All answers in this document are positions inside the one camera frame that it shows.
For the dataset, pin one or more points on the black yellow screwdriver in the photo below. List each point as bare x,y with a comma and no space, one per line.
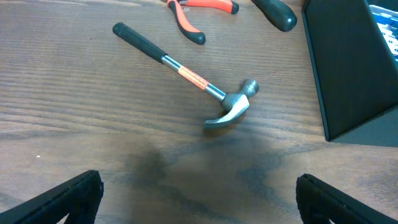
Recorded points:
278,13

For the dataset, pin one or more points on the black open gift box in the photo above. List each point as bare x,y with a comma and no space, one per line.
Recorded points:
355,72

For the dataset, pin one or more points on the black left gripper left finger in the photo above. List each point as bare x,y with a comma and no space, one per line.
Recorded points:
77,200

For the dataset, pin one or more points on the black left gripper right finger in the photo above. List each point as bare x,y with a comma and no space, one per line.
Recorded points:
321,203

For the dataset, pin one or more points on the orange handled pliers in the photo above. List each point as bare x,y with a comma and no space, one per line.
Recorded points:
189,31

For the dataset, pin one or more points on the blue clear screwdriver set case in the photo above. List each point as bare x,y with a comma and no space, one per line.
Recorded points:
387,23

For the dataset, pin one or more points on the small claw hammer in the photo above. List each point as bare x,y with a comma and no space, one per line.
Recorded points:
234,103

